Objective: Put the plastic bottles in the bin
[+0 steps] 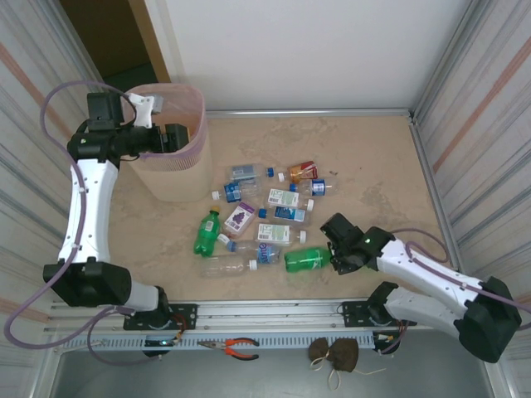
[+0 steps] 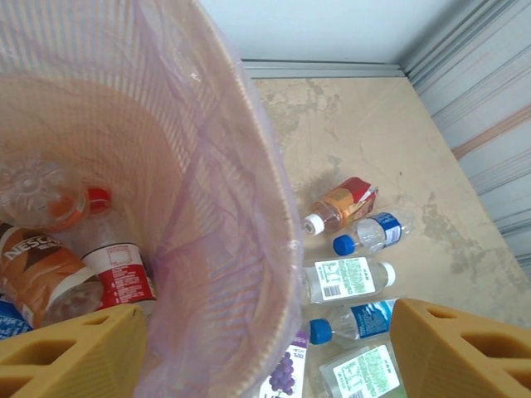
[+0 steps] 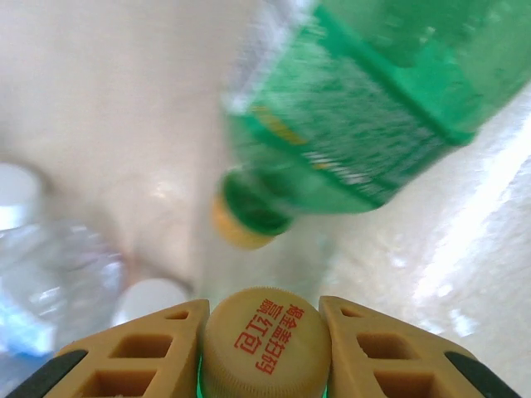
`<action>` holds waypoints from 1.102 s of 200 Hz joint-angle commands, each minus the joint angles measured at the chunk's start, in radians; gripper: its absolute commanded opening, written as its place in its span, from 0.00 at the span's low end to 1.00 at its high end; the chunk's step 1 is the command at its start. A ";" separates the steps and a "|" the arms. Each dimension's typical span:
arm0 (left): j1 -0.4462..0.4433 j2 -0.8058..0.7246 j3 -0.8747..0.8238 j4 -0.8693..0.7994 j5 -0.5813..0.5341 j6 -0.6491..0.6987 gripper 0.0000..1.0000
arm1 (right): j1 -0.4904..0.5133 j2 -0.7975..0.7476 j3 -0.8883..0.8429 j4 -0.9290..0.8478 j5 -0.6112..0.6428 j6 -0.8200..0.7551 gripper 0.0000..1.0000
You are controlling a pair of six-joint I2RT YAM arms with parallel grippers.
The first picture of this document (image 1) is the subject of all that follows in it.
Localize green bottle yellow cap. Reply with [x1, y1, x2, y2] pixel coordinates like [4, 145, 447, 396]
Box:
[192, 204, 223, 259]
[283, 246, 333, 274]

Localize blue label blue cap bottle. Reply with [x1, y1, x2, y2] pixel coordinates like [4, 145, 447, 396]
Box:
[288, 177, 339, 198]

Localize blue white label bottle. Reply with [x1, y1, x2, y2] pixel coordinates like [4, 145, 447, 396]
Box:
[257, 205, 313, 227]

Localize white green label bottle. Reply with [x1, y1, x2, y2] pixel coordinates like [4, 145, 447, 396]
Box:
[253, 223, 309, 245]

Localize Nescafe coffee bottle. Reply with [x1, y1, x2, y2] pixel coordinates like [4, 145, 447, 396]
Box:
[265, 187, 315, 211]

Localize light blue label clear bottle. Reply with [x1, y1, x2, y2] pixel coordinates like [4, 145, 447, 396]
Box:
[226, 239, 288, 267]

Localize dark blue label clear bottle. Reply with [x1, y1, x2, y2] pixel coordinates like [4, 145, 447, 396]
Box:
[211, 181, 263, 204]

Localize unlabelled clear bottle white cap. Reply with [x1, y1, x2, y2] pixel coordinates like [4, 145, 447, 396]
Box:
[198, 254, 259, 279]

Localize pink slatted plastic bin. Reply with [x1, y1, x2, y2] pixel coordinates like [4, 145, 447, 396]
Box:
[119, 82, 212, 203]

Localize pink waste basket with liner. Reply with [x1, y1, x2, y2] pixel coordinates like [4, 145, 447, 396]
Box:
[119, 82, 208, 172]

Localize brown wooden door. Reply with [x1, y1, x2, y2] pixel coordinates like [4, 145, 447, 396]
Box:
[127, 0, 172, 82]

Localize large brown cloth pouch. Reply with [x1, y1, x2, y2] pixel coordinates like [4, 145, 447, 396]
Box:
[329, 337, 360, 373]

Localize small brown cloth pouch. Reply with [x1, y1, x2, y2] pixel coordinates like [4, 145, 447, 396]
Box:
[308, 337, 333, 362]

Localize purple grape label bottle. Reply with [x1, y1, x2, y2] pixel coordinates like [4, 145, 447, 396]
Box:
[217, 201, 257, 246]

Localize grey label clear bottle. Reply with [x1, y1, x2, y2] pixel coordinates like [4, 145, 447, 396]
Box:
[226, 163, 275, 183]

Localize brown cloth pouches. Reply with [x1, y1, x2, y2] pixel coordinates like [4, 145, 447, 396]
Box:
[309, 357, 387, 391]

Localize circuit board with green light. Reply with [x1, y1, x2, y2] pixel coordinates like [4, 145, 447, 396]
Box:
[143, 337, 183, 358]

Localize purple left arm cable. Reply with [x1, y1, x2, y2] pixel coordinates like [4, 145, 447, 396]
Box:
[3, 80, 163, 366]

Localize circuit board with wires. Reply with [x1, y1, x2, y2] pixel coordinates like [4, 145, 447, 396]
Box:
[372, 330, 402, 357]

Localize aluminium double track rail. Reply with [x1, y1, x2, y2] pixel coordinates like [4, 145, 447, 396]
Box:
[43, 296, 420, 333]

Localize white door frame post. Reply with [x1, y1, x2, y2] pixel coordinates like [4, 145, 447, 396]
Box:
[144, 0, 188, 84]

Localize white slotted cable duct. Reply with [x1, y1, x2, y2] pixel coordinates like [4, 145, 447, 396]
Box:
[57, 332, 402, 352]

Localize orange handled pliers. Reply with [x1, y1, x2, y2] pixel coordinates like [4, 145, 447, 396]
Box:
[197, 337, 261, 361]

